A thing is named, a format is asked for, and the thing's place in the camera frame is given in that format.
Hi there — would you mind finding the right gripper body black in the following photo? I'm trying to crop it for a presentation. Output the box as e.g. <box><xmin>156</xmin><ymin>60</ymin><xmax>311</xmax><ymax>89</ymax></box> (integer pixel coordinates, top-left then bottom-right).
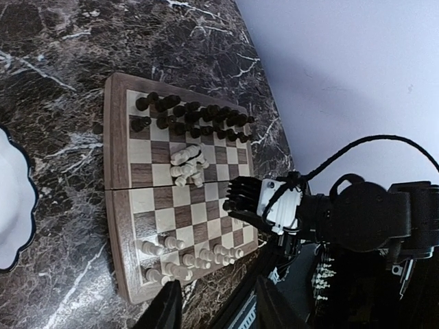
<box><xmin>274</xmin><ymin>173</ymin><xmax>439</xmax><ymax>275</ymax></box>

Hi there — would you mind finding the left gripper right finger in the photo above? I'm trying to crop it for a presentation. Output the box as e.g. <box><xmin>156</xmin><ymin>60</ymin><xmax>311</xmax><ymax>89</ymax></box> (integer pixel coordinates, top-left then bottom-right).
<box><xmin>256</xmin><ymin>276</ymin><xmax>312</xmax><ymax>328</ymax></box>

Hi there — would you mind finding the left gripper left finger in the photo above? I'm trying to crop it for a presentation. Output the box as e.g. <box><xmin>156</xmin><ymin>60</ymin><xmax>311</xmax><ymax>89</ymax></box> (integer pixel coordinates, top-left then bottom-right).
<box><xmin>133</xmin><ymin>280</ymin><xmax>182</xmax><ymax>329</ymax></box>

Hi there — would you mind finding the white pawn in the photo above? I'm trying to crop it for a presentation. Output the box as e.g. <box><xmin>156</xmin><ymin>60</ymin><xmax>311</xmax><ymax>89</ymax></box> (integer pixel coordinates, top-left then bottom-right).
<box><xmin>164</xmin><ymin>236</ymin><xmax>185</xmax><ymax>249</ymax></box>
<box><xmin>145</xmin><ymin>268</ymin><xmax>162</xmax><ymax>282</ymax></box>

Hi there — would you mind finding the white knight placed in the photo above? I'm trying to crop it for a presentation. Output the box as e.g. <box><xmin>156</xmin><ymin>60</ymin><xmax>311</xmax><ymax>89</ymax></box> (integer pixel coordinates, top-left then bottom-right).
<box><xmin>164</xmin><ymin>263</ymin><xmax>193</xmax><ymax>281</ymax></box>

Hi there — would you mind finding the white pawn second row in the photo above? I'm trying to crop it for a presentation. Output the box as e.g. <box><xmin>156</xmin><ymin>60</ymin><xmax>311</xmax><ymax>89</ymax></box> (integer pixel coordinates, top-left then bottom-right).
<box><xmin>141</xmin><ymin>241</ymin><xmax>164</xmax><ymax>256</ymax></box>

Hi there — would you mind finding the wooden chessboard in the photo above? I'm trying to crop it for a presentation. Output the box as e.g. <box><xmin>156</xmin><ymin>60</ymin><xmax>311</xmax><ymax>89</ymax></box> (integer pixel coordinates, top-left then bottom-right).
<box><xmin>104</xmin><ymin>73</ymin><xmax>258</xmax><ymax>304</ymax></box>

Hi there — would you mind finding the white knight chess piece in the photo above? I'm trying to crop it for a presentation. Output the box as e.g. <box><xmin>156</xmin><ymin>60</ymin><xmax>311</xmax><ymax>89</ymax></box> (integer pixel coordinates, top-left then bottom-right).
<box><xmin>170</xmin><ymin>145</ymin><xmax>201</xmax><ymax>166</ymax></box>

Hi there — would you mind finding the white scalloped bowl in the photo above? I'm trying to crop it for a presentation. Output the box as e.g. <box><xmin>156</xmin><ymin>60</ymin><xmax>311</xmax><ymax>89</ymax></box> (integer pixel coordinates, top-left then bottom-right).
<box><xmin>1</xmin><ymin>126</ymin><xmax>38</xmax><ymax>273</ymax></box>

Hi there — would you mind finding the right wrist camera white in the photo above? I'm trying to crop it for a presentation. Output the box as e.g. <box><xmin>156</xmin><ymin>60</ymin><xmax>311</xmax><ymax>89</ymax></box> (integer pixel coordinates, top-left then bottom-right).
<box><xmin>222</xmin><ymin>176</ymin><xmax>305</xmax><ymax>236</ymax></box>

